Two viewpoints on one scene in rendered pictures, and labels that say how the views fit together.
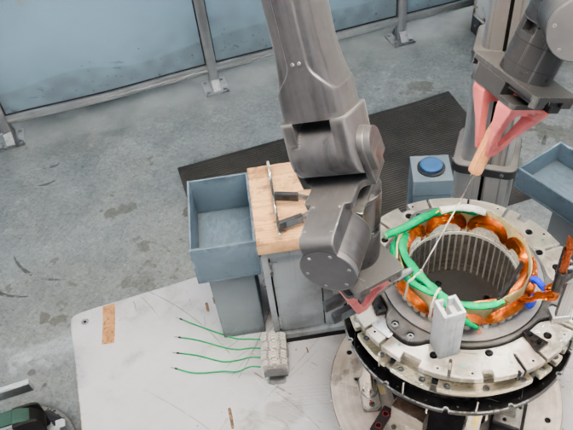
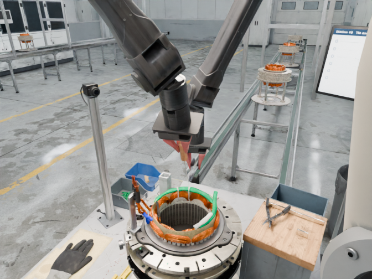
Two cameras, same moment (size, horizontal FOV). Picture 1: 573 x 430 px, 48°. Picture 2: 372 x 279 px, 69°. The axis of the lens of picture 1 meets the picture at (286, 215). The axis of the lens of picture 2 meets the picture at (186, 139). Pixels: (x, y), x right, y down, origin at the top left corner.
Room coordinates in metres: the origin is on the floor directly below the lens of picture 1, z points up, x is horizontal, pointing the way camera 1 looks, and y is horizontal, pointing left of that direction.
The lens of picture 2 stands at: (0.90, -0.71, 1.64)
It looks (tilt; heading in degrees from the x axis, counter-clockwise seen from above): 26 degrees down; 125
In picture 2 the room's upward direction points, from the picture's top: straight up
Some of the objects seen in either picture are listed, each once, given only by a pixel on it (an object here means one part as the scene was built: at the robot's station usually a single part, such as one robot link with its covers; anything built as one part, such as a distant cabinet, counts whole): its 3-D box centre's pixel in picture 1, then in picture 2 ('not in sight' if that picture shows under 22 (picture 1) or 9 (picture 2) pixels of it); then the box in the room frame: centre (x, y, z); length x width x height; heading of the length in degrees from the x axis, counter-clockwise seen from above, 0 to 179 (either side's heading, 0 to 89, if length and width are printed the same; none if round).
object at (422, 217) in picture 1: (430, 219); (210, 208); (0.62, -0.20, 1.15); 0.15 x 0.04 x 0.02; 98
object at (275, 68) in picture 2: not in sight; (274, 75); (0.04, 2.00, 1.05); 0.22 x 0.22 x 0.20
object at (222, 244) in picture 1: (232, 264); (292, 230); (0.78, 0.11, 0.92); 0.17 x 0.11 x 0.28; 2
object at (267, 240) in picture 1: (309, 200); (286, 228); (0.79, -0.04, 1.05); 0.20 x 0.19 x 0.02; 92
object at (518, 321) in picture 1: (456, 299); (184, 235); (0.56, -0.23, 1.05); 0.22 x 0.22 x 0.12
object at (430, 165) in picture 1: (431, 165); not in sight; (0.85, -0.27, 1.04); 0.04 x 0.04 x 0.01
